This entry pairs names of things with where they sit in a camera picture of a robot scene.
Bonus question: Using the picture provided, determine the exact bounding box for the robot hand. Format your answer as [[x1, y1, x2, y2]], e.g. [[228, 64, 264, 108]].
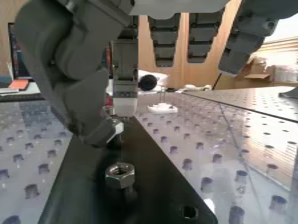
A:
[[12, 0, 298, 146]]

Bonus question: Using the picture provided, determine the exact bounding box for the small white bracket plate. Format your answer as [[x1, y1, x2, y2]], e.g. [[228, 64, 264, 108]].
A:
[[146, 102, 179, 115]]

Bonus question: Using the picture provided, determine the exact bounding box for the clear box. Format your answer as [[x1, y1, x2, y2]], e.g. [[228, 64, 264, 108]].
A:
[[131, 87, 298, 224]]

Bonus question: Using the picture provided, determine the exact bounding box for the medium steel nut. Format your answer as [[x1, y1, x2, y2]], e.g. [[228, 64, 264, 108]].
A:
[[103, 161, 137, 192]]

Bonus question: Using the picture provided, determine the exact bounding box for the black plate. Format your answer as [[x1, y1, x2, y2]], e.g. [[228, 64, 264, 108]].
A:
[[35, 114, 219, 224]]

